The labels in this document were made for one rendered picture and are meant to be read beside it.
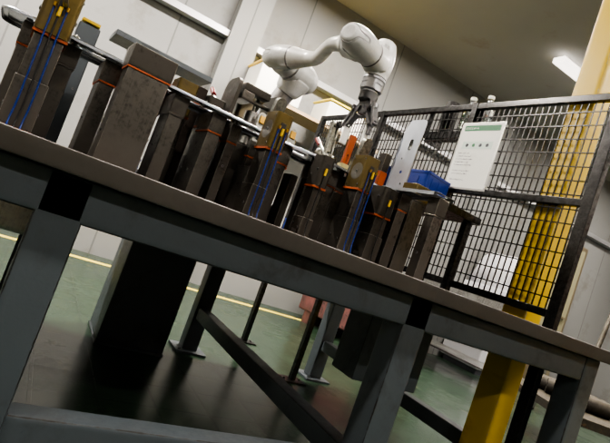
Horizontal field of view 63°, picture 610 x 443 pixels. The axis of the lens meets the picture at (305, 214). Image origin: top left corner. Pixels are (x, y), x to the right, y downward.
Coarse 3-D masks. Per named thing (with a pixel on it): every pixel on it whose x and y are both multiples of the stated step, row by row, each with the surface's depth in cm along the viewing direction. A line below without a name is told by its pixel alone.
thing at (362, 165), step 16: (368, 160) 167; (352, 176) 171; (368, 176) 167; (352, 192) 169; (368, 192) 169; (352, 208) 167; (336, 224) 169; (352, 224) 167; (336, 240) 167; (352, 240) 168
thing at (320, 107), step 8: (320, 104) 501; (328, 104) 487; (336, 104) 488; (312, 112) 511; (320, 112) 495; (328, 112) 485; (336, 112) 489; (344, 112) 493; (360, 120) 502; (352, 128) 499
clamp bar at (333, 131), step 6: (330, 126) 206; (336, 126) 206; (330, 132) 205; (336, 132) 207; (330, 138) 206; (336, 138) 206; (330, 144) 206; (324, 150) 204; (330, 150) 206; (330, 156) 204
